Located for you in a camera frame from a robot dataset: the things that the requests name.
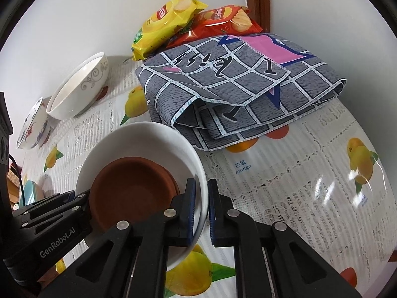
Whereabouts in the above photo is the red chip bag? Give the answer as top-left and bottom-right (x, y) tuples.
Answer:
(167, 4), (263, 48)

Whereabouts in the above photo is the plain white bowl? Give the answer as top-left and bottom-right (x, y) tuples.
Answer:
(75, 122), (208, 270)

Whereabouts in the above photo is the black cable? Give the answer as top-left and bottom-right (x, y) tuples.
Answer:
(9, 154), (27, 207)

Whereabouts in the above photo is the blue patterned white bowl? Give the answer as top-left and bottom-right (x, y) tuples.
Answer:
(16, 97), (52, 150)

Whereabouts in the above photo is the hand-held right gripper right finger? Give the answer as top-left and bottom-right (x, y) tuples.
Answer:
(207, 178), (362, 298)

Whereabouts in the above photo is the small brown saucer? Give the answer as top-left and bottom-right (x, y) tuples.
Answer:
(89, 158), (187, 233)
(149, 161), (182, 197)

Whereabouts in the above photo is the fruit print tablecloth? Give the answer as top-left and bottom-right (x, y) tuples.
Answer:
(15, 53), (397, 298)

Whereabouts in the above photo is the brown wooden door frame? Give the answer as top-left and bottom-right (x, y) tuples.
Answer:
(243, 0), (272, 33)

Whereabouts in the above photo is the white bowl grey scroll print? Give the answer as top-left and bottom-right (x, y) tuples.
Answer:
(46, 52), (110, 120)

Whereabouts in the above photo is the grey checked folded cloth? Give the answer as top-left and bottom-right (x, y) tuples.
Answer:
(135, 32), (347, 152)

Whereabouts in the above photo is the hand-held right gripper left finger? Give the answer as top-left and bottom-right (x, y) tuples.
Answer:
(37, 178), (197, 298)

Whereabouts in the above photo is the blue square plate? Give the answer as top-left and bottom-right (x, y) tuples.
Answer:
(19, 180), (44, 207)

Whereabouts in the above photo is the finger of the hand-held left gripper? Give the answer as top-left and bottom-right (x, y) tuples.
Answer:
(21, 191), (77, 212)
(14, 192), (94, 234)

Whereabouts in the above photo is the yellow chip bag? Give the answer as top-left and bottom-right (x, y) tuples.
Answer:
(131, 0), (208, 62)

